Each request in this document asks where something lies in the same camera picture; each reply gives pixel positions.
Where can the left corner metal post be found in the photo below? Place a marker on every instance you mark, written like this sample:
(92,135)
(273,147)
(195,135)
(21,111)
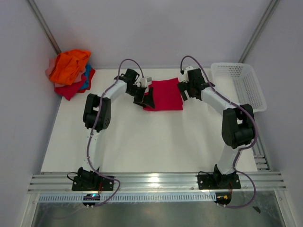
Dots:
(44,26)

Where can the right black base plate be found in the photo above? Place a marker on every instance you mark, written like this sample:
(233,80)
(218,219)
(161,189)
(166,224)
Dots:
(208,182)

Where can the aluminium front rail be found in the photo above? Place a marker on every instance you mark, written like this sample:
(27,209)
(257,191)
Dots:
(150,182)

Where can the slotted grey cable duct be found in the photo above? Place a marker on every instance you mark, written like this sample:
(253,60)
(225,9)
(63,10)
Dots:
(133,197)

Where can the white perforated plastic basket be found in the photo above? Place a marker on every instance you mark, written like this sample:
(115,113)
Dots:
(239,83)

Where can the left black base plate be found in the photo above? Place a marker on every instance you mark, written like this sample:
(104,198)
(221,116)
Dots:
(94,183)

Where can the blue t-shirt in pile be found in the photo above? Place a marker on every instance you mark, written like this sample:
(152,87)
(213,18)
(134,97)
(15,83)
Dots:
(88,76)

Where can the red t-shirt at bottom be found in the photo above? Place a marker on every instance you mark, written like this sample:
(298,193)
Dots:
(69,91)

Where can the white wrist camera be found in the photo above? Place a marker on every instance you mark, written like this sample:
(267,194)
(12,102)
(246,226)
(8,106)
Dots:
(146,81)
(184,76)

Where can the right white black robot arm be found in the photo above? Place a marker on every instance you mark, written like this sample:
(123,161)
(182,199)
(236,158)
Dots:
(238,129)

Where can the left controller board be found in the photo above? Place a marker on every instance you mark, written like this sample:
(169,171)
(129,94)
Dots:
(91,199)

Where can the magenta pink t-shirt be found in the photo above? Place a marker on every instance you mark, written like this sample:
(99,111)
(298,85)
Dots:
(166,96)

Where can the right controller board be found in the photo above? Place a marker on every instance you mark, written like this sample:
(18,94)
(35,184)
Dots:
(223,199)

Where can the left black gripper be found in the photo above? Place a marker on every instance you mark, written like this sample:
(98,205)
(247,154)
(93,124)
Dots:
(148,99)

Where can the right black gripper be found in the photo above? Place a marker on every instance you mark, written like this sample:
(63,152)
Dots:
(182,86)

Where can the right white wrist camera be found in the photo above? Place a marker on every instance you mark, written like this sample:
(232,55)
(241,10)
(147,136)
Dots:
(184,76)

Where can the corner metal post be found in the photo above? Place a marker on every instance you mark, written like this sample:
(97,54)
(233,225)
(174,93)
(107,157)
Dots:
(44,26)
(265,18)

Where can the controller board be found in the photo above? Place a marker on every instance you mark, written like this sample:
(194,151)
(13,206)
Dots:
(91,199)
(223,199)

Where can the orange folded t-shirt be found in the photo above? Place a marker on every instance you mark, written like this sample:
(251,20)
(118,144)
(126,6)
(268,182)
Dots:
(68,65)

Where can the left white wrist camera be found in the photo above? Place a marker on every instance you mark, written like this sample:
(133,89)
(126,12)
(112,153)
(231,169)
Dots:
(146,81)

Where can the pink t-shirt under orange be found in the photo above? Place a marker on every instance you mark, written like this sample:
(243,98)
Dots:
(50,68)

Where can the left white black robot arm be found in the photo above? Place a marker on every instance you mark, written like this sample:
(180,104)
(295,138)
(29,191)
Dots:
(97,117)

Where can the right corner metal post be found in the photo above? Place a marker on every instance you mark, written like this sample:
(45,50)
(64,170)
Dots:
(265,18)

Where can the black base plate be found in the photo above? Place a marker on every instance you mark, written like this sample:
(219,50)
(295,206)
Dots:
(94,183)
(208,182)

